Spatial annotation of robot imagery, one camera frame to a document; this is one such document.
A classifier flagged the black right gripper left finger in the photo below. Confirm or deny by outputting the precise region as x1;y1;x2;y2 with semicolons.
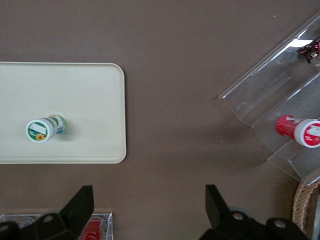
32;184;95;240

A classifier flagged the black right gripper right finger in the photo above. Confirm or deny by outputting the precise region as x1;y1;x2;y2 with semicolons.
199;184;256;240

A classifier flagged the green lid yogurt cup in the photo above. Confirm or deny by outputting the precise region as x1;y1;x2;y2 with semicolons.
25;114;67;143

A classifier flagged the beige plastic tray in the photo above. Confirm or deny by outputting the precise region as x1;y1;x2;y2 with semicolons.
0;61;127;165

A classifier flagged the red cola bottle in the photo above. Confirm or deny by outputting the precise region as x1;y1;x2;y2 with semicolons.
79;217;104;240

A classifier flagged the clear acrylic bottle rack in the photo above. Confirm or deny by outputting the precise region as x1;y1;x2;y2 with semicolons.
0;212;114;240

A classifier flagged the oval wicker basket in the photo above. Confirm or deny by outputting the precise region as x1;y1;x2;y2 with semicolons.
291;179;320;239

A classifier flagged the red lid yogurt cup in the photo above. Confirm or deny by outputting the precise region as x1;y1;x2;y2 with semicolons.
275;114;320;149

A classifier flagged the clear acrylic stepped stand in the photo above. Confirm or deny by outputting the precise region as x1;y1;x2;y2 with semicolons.
218;10;320;186

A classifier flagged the snickers bar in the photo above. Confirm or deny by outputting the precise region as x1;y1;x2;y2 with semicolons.
296;35;320;64

